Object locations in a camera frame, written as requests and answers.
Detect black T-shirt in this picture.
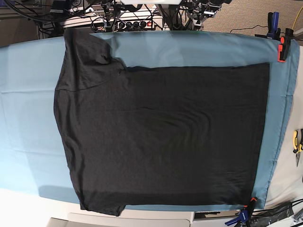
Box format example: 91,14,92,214
53,29,270,216

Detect white power strip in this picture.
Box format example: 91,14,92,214
103,18,163,32

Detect blue table cloth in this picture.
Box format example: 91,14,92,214
0,31,303,209

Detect white box bottom edge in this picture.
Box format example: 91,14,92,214
47,213,190,227

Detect orange blue clamp bottom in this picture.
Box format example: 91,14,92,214
225,197,258,227

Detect blue black clamp top right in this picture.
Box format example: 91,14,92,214
267,12,281,40

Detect orange black clamp top right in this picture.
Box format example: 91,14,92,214
277,28,294,62

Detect black bag bottom right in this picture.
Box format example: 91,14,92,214
246,202,294,227

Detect yellow handled pliers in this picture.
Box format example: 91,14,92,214
293,129,303,167

